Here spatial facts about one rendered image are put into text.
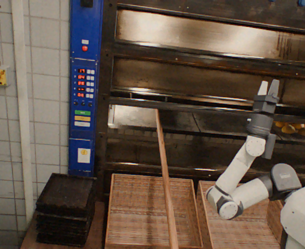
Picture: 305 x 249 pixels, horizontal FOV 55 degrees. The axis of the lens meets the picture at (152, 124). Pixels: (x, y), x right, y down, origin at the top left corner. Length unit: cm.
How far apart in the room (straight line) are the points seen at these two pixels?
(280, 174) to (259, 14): 90
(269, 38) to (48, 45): 122
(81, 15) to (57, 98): 50
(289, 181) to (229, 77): 78
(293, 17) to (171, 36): 68
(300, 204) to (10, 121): 159
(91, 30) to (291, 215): 126
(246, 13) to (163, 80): 57
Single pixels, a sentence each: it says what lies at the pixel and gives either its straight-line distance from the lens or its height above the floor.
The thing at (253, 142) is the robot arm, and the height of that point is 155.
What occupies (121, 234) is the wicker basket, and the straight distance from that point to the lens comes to 197.
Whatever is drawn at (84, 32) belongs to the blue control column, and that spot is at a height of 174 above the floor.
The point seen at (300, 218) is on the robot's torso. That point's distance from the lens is 124.
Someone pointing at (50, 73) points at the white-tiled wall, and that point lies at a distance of 177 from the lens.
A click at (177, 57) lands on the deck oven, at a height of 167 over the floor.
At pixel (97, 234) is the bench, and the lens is 198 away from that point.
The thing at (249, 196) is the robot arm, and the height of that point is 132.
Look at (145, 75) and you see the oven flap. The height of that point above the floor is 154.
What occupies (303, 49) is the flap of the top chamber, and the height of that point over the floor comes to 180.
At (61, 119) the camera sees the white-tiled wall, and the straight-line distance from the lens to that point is 187.
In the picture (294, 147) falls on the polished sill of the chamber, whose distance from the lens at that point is 221.
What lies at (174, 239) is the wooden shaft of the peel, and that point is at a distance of 115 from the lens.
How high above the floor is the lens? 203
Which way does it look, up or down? 26 degrees down
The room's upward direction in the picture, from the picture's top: 9 degrees clockwise
